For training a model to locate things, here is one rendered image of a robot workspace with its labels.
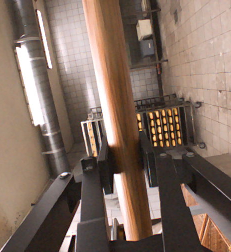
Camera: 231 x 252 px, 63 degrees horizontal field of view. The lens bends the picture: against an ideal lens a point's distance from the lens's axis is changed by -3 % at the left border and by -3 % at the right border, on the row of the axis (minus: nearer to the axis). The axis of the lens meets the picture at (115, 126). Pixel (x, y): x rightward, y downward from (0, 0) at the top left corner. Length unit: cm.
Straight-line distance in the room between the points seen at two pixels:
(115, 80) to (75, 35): 524
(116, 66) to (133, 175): 10
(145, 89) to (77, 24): 237
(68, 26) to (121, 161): 534
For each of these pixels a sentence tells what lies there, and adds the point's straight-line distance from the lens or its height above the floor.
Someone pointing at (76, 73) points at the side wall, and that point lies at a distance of 527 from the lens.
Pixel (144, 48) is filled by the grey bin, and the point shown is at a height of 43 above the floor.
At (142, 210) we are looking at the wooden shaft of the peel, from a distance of 21.
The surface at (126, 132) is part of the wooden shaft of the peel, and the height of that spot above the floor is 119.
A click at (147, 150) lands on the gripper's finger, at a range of 16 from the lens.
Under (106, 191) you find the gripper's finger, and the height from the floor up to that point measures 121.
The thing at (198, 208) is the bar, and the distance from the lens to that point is 139.
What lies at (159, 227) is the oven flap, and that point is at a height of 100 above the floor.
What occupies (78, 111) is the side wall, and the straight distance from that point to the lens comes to 532.
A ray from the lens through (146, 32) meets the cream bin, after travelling 466.
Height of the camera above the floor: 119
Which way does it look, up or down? 2 degrees up
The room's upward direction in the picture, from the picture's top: 99 degrees counter-clockwise
